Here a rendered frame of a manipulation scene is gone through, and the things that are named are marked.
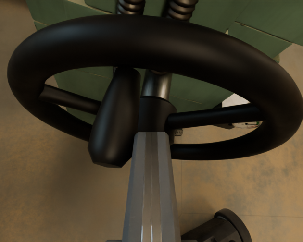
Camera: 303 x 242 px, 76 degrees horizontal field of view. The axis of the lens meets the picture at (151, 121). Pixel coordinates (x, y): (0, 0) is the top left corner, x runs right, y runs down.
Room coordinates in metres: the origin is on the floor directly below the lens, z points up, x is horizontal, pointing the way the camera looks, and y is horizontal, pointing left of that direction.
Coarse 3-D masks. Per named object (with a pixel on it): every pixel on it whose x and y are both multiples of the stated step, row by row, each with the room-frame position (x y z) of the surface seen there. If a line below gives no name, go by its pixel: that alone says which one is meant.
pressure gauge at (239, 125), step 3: (234, 123) 0.30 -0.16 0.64; (237, 123) 0.31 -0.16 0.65; (240, 123) 0.31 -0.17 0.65; (243, 123) 0.31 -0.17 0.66; (249, 123) 0.32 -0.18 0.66; (252, 123) 0.32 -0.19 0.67; (255, 123) 0.32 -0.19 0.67; (258, 123) 0.32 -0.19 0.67; (234, 126) 0.31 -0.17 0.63; (237, 126) 0.31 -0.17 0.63; (240, 126) 0.32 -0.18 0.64; (243, 126) 0.32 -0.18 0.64; (246, 126) 0.32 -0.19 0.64; (249, 126) 0.32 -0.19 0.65; (252, 126) 0.33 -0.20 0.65; (255, 126) 0.33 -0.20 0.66; (258, 126) 0.33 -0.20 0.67
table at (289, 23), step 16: (64, 0) 0.11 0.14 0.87; (80, 0) 0.12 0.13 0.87; (256, 0) 0.29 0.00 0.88; (272, 0) 0.30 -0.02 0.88; (288, 0) 0.31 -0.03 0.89; (80, 16) 0.11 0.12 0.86; (240, 16) 0.29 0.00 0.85; (256, 16) 0.30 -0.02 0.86; (272, 16) 0.31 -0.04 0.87; (288, 16) 0.32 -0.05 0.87; (272, 32) 0.32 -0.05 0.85; (288, 32) 0.33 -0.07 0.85
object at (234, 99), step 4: (232, 96) 0.39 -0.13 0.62; (236, 96) 0.40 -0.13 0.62; (224, 100) 0.36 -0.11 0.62; (228, 100) 0.37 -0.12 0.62; (232, 100) 0.38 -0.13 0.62; (236, 100) 0.39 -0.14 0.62; (240, 100) 0.40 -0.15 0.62; (244, 100) 0.41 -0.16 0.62; (220, 104) 0.35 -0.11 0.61; (224, 104) 0.35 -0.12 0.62; (228, 104) 0.36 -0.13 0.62; (232, 104) 0.37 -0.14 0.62; (236, 104) 0.38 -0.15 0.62; (220, 124) 0.34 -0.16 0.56; (224, 124) 0.34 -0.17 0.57; (228, 124) 0.34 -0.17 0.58; (228, 128) 0.35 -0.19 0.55
